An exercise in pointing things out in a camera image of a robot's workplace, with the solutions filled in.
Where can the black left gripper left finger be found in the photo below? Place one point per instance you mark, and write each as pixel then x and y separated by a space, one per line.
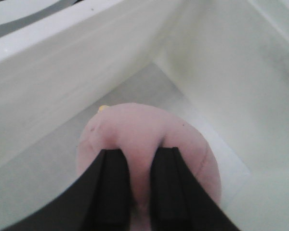
pixel 99 200

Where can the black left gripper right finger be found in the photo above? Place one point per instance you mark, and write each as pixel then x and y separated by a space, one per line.
pixel 178 201

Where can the pink plush ball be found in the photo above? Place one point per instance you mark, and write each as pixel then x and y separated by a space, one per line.
pixel 138 130

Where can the white plastic tote box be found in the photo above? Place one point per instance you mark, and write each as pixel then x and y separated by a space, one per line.
pixel 221 65

